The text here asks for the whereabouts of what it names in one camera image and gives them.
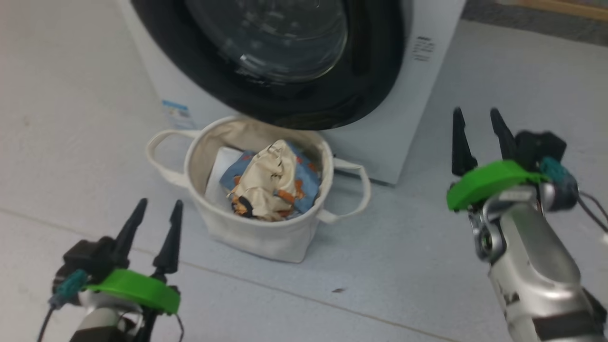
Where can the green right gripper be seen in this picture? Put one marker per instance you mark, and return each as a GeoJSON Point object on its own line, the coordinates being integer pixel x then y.
{"type": "Point", "coordinates": [489, 180]}

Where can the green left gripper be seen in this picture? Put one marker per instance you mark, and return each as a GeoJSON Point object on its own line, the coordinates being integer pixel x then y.
{"type": "Point", "coordinates": [137, 285]}

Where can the dark round washing machine door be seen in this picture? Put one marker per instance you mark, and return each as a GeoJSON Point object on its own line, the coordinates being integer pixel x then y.
{"type": "Point", "coordinates": [370, 95]}

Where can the blue orange cream printed garment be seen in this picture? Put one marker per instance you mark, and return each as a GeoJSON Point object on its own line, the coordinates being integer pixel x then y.
{"type": "Point", "coordinates": [270, 180]}

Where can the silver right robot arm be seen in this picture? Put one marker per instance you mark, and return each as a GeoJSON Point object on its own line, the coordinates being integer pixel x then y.
{"type": "Point", "coordinates": [532, 266]}

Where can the white front-loading washing machine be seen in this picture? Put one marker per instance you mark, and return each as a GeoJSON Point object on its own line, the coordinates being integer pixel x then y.
{"type": "Point", "coordinates": [380, 152]}

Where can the cream fabric laundry basket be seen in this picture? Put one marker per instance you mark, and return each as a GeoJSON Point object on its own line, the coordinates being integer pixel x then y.
{"type": "Point", "coordinates": [266, 242]}

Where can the blue energy label sticker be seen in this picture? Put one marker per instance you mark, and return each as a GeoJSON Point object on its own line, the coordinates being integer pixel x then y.
{"type": "Point", "coordinates": [176, 114]}

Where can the wooden floor edge strip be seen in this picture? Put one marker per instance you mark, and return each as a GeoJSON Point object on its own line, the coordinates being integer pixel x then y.
{"type": "Point", "coordinates": [570, 8]}

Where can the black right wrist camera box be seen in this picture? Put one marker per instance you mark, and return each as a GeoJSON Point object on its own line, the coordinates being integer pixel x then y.
{"type": "Point", "coordinates": [541, 145]}

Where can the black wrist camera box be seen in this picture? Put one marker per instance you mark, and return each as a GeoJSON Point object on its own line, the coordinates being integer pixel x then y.
{"type": "Point", "coordinates": [88, 256]}
{"type": "Point", "coordinates": [541, 145]}

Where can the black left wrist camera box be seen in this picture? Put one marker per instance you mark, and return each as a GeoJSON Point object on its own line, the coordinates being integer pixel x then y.
{"type": "Point", "coordinates": [88, 256]}

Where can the right wrist camera teal connector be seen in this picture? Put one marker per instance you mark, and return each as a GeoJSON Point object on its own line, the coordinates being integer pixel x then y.
{"type": "Point", "coordinates": [553, 171]}

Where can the wrist camera teal connector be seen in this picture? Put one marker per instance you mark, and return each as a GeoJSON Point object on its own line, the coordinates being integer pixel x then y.
{"type": "Point", "coordinates": [71, 285]}
{"type": "Point", "coordinates": [553, 171]}

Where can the left wrist camera teal connector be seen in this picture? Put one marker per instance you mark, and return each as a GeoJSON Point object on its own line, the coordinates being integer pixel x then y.
{"type": "Point", "coordinates": [71, 285]}

